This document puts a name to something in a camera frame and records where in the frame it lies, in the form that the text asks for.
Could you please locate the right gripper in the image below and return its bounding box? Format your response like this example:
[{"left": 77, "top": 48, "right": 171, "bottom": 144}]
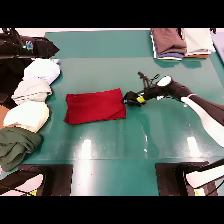
[{"left": 122, "top": 90, "right": 148, "bottom": 107}]

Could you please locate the red T-shirt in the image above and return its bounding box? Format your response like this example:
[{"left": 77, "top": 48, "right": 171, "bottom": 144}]
[{"left": 63, "top": 87, "right": 128, "bottom": 126}]

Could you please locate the purple garment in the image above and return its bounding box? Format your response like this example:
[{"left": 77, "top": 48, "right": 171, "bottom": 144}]
[{"left": 153, "top": 50, "right": 185, "bottom": 62}]

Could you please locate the orange garment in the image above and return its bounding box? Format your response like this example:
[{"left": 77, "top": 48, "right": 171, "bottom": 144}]
[{"left": 183, "top": 52, "right": 210, "bottom": 60}]

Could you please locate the black mounting plate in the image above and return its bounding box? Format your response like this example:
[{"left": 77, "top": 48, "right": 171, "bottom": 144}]
[
  {"left": 154, "top": 161, "right": 219, "bottom": 197},
  {"left": 17, "top": 163, "right": 75, "bottom": 197}
]

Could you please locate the white garment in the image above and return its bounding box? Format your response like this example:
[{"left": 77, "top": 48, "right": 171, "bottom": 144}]
[
  {"left": 22, "top": 57, "right": 62, "bottom": 86},
  {"left": 181, "top": 28, "right": 215, "bottom": 56}
]

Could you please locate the beige garment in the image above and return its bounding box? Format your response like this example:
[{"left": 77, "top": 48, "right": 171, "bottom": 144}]
[{"left": 11, "top": 77, "right": 54, "bottom": 106}]

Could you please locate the cream garment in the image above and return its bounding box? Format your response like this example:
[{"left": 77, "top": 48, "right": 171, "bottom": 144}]
[{"left": 2, "top": 100, "right": 51, "bottom": 133}]

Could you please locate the olive green garment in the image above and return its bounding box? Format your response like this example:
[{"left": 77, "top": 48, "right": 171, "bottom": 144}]
[{"left": 0, "top": 126, "right": 44, "bottom": 173}]

